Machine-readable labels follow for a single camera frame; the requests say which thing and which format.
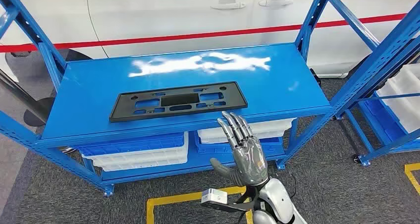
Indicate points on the blue metal shelf rack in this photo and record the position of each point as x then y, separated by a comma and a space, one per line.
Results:
98, 94
365, 159

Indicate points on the white plastic crate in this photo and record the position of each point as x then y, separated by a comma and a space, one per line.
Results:
210, 139
407, 117
144, 167
141, 158
272, 125
410, 78

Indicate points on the blue plastic crate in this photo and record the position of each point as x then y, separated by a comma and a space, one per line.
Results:
213, 148
377, 117
131, 145

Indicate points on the black plastic plate frame part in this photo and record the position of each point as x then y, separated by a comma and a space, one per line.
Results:
180, 100

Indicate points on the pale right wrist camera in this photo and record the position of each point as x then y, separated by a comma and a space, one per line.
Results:
213, 197

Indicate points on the white car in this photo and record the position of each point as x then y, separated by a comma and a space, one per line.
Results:
164, 12

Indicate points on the chrome stanchion base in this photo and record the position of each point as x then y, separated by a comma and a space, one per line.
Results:
67, 150

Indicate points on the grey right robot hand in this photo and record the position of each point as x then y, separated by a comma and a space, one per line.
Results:
249, 156

